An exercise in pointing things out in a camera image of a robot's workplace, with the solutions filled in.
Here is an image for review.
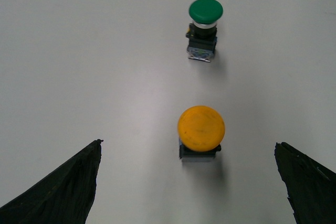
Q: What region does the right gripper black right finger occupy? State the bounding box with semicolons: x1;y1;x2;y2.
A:
275;142;335;223

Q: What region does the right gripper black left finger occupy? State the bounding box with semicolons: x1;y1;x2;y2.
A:
1;139;103;223

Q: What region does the yellow mushroom push button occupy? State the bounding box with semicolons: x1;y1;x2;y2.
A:
177;105;225;162

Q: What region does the green mushroom push button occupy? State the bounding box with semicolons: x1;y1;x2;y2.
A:
185;0;223;62

